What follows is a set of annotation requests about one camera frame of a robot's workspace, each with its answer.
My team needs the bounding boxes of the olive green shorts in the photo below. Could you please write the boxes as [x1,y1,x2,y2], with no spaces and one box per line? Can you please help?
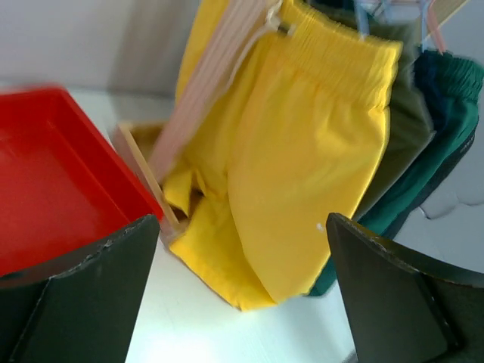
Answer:
[315,0,436,220]

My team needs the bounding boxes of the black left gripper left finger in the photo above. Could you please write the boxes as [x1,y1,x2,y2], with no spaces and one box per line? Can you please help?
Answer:
[1,215,160,362]

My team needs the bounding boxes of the yellow shorts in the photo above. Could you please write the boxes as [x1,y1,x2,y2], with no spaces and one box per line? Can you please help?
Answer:
[160,1,402,311]

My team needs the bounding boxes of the wooden clothes rack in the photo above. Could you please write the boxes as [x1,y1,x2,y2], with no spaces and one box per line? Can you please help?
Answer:
[112,1,282,247]

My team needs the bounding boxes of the blue hanger of navy shorts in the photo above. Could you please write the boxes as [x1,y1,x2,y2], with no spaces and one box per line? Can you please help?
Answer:
[354,0,395,39]

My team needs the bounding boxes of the pink hanger of teal shorts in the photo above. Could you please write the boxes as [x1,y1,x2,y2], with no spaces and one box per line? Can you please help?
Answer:
[392,0,449,56]

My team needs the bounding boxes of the teal green shorts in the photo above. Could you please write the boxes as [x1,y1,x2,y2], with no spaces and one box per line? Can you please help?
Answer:
[306,49,484,297]

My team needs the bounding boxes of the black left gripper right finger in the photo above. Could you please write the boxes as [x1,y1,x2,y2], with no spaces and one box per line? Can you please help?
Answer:
[326,213,483,362]

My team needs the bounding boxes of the red plastic bin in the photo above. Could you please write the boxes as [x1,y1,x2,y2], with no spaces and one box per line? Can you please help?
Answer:
[1,87,163,275]

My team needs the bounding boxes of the navy blue shorts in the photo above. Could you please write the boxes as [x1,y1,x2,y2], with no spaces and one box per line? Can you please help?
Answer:
[414,50,448,135]

